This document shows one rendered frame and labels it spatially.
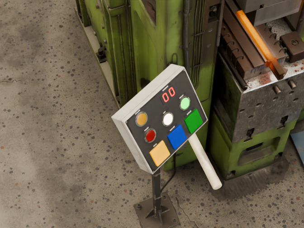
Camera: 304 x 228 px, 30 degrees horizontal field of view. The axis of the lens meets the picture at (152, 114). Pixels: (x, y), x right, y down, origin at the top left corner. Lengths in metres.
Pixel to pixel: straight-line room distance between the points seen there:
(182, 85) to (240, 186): 1.20
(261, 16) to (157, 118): 0.56
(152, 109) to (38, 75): 1.73
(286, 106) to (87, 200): 1.23
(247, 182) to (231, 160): 0.28
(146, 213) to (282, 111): 0.95
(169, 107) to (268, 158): 1.20
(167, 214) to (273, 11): 1.40
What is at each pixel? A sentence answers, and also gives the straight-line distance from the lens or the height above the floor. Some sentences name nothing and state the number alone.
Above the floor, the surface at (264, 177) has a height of 0.00.
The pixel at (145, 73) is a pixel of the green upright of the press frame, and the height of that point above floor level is 0.47.
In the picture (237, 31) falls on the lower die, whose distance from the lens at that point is 2.61.
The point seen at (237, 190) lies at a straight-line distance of 3.28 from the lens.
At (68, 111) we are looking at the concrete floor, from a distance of 3.57.
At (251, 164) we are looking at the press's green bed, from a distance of 3.24.
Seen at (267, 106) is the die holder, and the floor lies 0.72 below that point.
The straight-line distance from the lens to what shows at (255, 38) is 2.58.
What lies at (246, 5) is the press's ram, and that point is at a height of 1.41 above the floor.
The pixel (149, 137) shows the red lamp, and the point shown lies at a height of 1.09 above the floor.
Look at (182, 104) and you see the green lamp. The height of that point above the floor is 1.10.
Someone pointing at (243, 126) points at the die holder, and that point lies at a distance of 2.77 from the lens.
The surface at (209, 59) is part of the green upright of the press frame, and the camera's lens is 2.56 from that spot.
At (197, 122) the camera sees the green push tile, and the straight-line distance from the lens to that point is 2.30.
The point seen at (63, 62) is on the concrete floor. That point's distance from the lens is 3.80.
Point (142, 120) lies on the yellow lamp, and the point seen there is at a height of 1.16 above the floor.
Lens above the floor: 2.96
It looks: 57 degrees down
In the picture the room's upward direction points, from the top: 2 degrees counter-clockwise
